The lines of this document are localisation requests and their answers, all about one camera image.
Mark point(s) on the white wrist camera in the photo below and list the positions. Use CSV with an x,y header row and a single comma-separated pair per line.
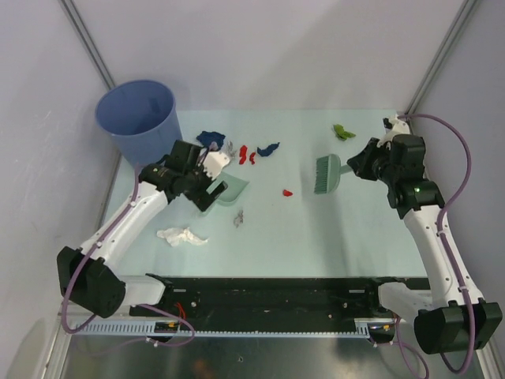
x,y
394,126
214,163

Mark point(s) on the perforated cable duct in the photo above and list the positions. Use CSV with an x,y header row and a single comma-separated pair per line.
x,y
358,329

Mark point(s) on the white paper scrap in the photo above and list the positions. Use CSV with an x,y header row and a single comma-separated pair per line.
x,y
176,236

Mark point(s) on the green dustpan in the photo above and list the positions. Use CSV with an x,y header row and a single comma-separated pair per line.
x,y
235,187

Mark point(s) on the blue plastic bucket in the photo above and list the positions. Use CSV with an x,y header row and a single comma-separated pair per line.
x,y
141,119

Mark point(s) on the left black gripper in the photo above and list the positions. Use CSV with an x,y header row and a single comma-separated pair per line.
x,y
200,197

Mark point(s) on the left aluminium frame post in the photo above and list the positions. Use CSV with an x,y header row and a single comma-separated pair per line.
x,y
76,20

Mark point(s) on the large dark blue scrap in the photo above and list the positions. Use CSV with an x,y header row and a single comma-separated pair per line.
x,y
211,140

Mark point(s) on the aluminium frame post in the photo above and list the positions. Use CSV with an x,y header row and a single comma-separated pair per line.
x,y
76,20
449,42

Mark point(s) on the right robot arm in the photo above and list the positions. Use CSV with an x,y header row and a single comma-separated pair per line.
x,y
456,316

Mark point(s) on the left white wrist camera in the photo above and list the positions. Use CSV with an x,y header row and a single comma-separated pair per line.
x,y
214,163

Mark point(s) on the green paper scrap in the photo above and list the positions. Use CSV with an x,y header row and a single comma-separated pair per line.
x,y
342,134

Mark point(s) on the right aluminium frame post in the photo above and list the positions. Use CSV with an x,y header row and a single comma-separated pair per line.
x,y
449,42

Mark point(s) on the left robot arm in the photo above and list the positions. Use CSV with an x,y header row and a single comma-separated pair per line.
x,y
87,274

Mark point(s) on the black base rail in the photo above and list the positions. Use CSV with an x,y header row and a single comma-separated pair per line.
x,y
274,304

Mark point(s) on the small dark blue scrap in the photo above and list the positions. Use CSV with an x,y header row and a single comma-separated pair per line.
x,y
267,151

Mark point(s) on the grey paper scrap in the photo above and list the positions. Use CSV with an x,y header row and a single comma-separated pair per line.
x,y
239,218
230,151

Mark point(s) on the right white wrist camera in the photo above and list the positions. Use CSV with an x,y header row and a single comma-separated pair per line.
x,y
394,126

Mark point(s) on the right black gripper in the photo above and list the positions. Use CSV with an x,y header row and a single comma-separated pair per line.
x,y
360,163

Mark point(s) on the green hand brush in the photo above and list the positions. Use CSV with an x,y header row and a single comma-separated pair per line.
x,y
329,170

